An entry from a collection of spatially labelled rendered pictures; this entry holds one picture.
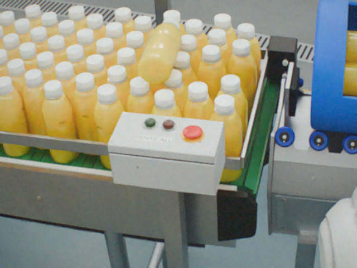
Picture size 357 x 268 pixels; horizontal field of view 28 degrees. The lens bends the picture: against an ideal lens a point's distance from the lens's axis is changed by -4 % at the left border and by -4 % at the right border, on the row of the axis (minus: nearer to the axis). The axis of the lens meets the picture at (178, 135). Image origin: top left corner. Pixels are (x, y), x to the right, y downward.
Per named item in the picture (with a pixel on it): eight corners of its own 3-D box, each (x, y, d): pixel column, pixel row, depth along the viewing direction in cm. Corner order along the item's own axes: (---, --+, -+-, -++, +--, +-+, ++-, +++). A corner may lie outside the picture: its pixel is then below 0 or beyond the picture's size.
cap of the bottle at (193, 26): (206, 29, 170) (205, 23, 169) (192, 35, 168) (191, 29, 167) (196, 23, 173) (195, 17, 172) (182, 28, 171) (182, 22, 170)
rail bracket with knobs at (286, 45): (293, 91, 179) (294, 56, 173) (264, 88, 181) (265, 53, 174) (297, 68, 187) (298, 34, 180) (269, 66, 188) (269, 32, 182)
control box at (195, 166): (215, 196, 138) (214, 154, 132) (112, 184, 143) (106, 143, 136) (225, 161, 146) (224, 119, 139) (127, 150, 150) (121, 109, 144)
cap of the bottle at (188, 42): (179, 40, 167) (179, 33, 166) (197, 41, 167) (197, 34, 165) (177, 49, 164) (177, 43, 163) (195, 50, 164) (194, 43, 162)
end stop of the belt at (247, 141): (244, 168, 151) (244, 157, 150) (240, 168, 152) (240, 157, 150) (269, 60, 181) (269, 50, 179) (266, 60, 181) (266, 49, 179)
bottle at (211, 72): (201, 130, 170) (198, 66, 158) (197, 111, 175) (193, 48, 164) (231, 126, 170) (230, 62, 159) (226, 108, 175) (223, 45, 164)
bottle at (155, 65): (146, 51, 146) (163, 9, 160) (131, 74, 151) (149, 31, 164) (176, 68, 148) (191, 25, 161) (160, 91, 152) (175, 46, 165)
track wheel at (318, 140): (329, 130, 153) (329, 130, 155) (309, 128, 154) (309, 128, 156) (327, 152, 153) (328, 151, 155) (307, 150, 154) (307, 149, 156)
